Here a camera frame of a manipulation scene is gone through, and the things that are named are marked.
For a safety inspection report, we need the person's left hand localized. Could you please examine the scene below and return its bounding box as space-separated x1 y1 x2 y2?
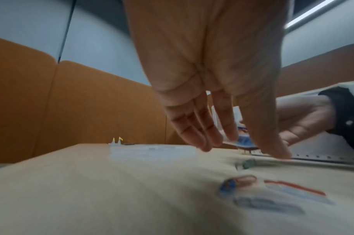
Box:
123 0 294 160

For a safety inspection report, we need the person's right hand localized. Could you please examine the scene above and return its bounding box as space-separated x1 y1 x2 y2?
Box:
275 94 338 148

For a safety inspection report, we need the stack of white perforated papers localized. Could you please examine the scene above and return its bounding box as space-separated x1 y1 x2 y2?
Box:
250 130 354 165

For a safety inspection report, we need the small clear plastic case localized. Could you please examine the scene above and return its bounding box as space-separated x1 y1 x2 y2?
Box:
210 105 260 149

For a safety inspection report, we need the pile of coloured paper clips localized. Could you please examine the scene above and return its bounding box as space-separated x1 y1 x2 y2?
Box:
218 125 336 215

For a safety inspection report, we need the black wristband with marker tags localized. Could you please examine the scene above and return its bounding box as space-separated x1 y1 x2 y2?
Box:
317 80 354 154

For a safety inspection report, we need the ceiling strip light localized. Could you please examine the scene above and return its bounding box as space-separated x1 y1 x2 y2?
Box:
284 0 347 29

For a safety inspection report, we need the clear plastic lid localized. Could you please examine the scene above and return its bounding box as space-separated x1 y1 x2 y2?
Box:
109 144 198 161

